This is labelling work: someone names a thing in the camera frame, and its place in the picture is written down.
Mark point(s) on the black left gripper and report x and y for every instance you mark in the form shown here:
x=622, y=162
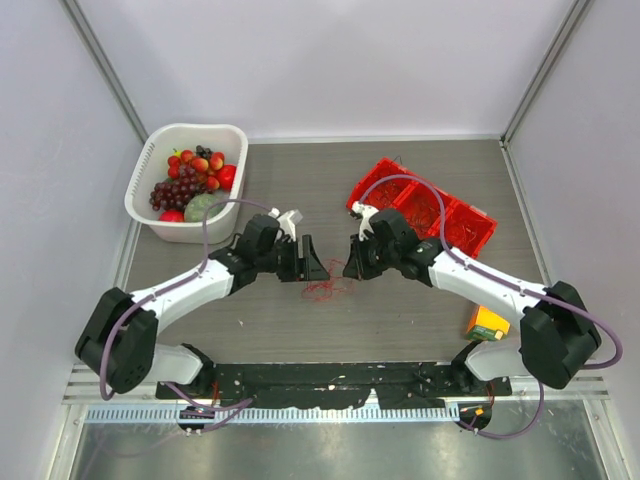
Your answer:
x=307, y=268

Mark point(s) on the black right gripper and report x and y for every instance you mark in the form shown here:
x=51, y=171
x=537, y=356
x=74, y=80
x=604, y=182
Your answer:
x=357, y=267

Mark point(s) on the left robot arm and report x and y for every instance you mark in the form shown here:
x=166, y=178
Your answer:
x=120, y=341

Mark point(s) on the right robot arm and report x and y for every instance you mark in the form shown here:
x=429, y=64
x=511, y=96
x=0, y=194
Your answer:
x=556, y=338

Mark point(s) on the red compartment tray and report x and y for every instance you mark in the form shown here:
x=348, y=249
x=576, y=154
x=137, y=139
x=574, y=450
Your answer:
x=390, y=185

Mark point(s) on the red apple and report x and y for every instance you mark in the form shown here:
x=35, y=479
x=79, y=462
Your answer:
x=226, y=176

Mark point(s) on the green melon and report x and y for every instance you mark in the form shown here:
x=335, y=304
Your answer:
x=203, y=206

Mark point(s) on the orange yellow carton box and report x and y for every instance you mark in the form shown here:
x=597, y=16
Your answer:
x=485, y=325

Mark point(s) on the red tomato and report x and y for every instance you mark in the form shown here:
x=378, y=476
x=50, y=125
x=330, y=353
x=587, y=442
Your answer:
x=172, y=216

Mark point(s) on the purple grape bunch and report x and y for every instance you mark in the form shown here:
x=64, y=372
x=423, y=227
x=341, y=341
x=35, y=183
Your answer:
x=175, y=192

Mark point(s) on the white plastic basket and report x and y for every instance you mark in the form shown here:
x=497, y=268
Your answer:
x=151, y=168

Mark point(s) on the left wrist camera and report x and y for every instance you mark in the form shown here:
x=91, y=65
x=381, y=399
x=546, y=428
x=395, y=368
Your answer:
x=288, y=221

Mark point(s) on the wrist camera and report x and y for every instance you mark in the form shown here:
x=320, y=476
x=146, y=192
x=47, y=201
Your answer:
x=288, y=221
x=364, y=212

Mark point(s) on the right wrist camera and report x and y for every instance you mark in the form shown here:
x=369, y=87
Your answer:
x=364, y=212

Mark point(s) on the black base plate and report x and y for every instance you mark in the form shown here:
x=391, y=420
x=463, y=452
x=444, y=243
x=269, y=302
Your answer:
x=339, y=386

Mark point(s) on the white cable duct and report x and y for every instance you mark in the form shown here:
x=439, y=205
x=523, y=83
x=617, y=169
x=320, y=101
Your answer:
x=168, y=413

